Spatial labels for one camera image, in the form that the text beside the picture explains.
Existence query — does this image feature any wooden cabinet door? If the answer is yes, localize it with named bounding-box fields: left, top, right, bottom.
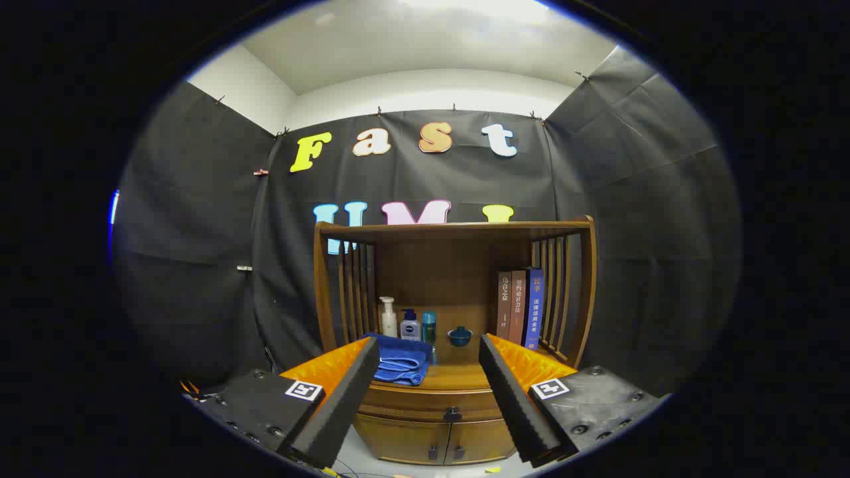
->
left=355, top=415, right=452, bottom=464
left=444, top=418, right=519, bottom=464

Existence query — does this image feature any wooden countertop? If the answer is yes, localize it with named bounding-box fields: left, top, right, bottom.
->
left=371, top=339, right=575, bottom=392

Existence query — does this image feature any dark brown book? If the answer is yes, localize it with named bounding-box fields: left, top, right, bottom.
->
left=497, top=271, right=513, bottom=341

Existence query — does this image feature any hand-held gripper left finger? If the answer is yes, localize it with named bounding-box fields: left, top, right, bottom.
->
left=183, top=335, right=381, bottom=471

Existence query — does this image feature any blue book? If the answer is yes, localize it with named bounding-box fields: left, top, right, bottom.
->
left=523, top=267, right=545, bottom=351

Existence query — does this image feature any wooden cabinet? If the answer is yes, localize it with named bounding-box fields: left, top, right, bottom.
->
left=313, top=214, right=597, bottom=465

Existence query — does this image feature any blue folded towel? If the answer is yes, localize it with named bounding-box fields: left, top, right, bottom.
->
left=367, top=333, right=436, bottom=387

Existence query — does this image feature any wooden drawer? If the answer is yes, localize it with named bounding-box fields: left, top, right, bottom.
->
left=359, top=384, right=505, bottom=423

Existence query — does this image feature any reddish brown book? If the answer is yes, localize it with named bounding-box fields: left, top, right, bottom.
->
left=510, top=270, right=529, bottom=345

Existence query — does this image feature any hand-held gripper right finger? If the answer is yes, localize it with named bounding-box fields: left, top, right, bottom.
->
left=479, top=333, right=668, bottom=469

